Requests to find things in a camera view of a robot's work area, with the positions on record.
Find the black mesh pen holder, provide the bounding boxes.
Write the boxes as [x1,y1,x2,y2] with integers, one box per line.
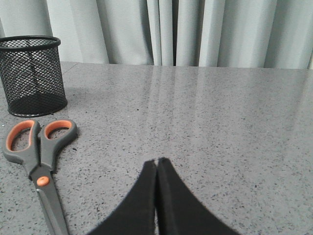
[0,35,67,117]

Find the grey curtain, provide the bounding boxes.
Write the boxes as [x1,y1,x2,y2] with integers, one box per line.
[0,0,313,69]

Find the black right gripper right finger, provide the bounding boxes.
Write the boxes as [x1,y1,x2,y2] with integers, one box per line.
[156,158,238,235]

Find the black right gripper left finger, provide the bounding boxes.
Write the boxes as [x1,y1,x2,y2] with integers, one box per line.
[89,161,157,235]

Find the grey orange scissors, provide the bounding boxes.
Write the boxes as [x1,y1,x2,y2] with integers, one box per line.
[2,119,77,235]

